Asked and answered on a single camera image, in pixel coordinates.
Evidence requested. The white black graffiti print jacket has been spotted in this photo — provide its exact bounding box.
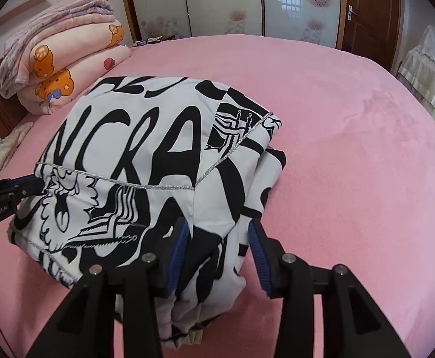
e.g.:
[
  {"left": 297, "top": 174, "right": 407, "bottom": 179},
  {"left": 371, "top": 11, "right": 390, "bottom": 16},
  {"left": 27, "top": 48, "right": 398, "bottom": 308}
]
[{"left": 8, "top": 76, "right": 286, "bottom": 348}]

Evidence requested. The floral sliding wardrobe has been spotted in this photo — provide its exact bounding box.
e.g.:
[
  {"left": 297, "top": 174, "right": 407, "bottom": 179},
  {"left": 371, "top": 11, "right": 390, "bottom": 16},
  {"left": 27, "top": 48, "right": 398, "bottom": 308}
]
[{"left": 124, "top": 0, "right": 341, "bottom": 48}]

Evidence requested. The pink bed sheet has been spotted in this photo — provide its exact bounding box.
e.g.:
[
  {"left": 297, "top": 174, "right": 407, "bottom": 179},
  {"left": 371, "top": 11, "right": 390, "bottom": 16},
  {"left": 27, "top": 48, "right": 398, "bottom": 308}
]
[{"left": 0, "top": 35, "right": 435, "bottom": 357}]

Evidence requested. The small white cloth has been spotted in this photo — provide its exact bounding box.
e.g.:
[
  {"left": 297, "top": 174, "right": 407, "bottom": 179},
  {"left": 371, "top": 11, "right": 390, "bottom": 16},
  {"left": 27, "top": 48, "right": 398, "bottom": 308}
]
[{"left": 0, "top": 122, "right": 34, "bottom": 172}]

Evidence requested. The folded pink bear quilt stack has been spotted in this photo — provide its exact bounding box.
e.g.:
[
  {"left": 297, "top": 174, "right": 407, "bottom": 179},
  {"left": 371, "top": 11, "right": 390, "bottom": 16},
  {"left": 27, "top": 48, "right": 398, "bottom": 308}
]
[{"left": 0, "top": 0, "right": 131, "bottom": 115}]

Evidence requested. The brown wooden door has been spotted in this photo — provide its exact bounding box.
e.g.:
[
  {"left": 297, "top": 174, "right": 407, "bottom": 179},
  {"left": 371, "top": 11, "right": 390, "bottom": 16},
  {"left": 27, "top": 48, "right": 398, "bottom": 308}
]
[{"left": 341, "top": 0, "right": 400, "bottom": 70}]

